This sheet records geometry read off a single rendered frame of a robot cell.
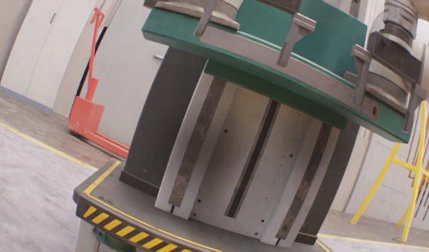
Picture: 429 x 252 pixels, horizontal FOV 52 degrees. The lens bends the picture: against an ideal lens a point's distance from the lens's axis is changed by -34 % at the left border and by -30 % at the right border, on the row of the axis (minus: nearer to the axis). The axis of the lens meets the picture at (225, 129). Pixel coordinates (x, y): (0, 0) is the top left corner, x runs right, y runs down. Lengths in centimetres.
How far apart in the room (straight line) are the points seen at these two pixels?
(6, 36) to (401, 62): 575
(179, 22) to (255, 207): 49
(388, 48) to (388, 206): 882
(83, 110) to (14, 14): 225
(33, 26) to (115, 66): 169
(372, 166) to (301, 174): 761
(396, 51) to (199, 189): 66
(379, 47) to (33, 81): 517
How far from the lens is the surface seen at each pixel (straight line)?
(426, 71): 124
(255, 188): 138
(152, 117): 148
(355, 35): 136
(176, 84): 148
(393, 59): 97
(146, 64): 674
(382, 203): 952
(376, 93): 119
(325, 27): 134
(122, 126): 674
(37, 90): 589
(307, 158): 135
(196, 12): 113
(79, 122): 490
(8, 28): 636
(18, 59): 583
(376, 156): 899
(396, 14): 98
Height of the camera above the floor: 54
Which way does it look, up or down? level
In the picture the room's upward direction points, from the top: 21 degrees clockwise
